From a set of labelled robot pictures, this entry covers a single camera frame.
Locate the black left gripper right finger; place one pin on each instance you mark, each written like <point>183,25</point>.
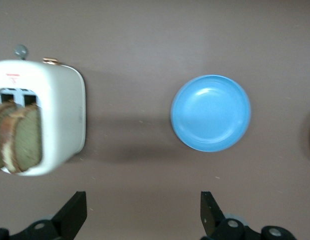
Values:
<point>212,220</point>

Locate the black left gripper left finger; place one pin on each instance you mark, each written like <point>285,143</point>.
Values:
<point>69,217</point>

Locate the blue plate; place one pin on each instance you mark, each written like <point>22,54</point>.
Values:
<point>209,112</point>

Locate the cream white toaster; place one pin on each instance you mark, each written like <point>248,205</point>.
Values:
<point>62,112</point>

